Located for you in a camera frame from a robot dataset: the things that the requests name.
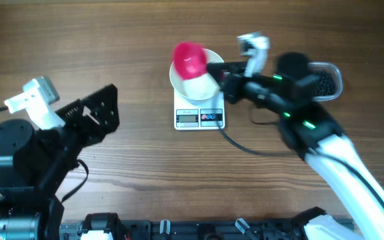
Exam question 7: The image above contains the white round bowl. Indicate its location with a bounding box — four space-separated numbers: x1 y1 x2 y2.
169 49 223 101

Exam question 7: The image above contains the pink measuring scoop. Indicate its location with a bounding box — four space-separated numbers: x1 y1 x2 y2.
172 42 207 81

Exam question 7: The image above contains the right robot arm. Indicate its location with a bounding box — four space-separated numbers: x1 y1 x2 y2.
205 53 384 239

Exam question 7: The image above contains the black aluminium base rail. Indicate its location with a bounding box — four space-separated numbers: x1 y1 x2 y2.
58 213 356 240

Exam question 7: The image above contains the clear plastic bean container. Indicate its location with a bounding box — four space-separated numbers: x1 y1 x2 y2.
309 62 343 102

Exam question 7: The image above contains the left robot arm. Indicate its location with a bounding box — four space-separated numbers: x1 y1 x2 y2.
0 84 119 240

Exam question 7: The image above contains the white digital kitchen scale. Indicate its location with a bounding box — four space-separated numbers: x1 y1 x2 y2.
173 90 225 131

